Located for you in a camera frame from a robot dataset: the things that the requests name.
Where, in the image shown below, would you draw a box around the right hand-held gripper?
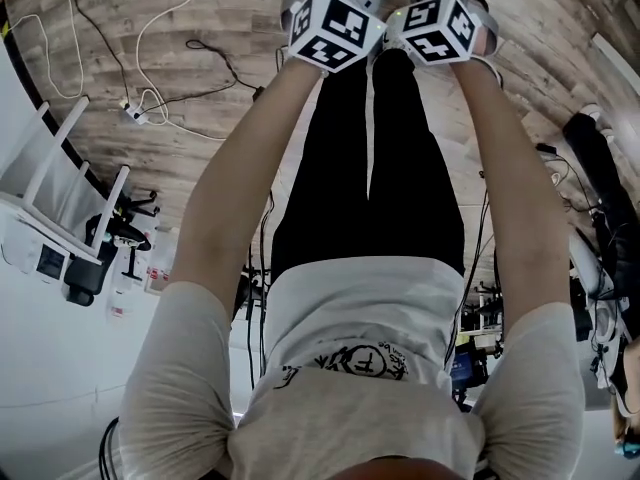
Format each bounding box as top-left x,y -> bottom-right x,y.
388,0 -> 502,67

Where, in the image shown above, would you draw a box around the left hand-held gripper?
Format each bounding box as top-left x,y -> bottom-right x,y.
279,0 -> 396,75

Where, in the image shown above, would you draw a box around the person's right forearm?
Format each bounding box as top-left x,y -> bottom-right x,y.
452,57 -> 577,330

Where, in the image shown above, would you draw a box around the person's left forearm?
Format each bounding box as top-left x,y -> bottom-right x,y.
169,60 -> 327,320

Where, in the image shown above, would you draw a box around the another person's forearm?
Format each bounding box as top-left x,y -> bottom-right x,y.
609,337 -> 640,460

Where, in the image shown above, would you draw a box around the person's black trousers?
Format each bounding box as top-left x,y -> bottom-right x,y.
269,47 -> 467,290

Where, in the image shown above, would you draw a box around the white power strip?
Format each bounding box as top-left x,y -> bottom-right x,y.
119,98 -> 151,126

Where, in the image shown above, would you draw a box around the black metal rack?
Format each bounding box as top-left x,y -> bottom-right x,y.
449,267 -> 507,410

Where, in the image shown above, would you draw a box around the pile of clear plastic bottles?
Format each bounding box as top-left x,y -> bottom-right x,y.
107,227 -> 177,325

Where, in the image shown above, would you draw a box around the white side table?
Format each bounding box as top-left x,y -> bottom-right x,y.
0,95 -> 133,265

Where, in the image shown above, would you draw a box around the black office chair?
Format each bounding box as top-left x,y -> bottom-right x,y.
62,192 -> 161,307

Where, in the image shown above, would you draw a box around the person's grey t-shirt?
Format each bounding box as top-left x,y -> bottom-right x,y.
117,255 -> 586,480

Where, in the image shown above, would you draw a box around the white appliance with black screen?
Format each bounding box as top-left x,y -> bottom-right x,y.
0,202 -> 74,287

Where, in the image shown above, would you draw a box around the thick white cable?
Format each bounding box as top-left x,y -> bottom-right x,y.
135,0 -> 221,142

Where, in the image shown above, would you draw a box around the black cable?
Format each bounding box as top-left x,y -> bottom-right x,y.
64,0 -> 266,119

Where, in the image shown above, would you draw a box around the thin white cable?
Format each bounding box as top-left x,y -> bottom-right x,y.
7,12 -> 86,100

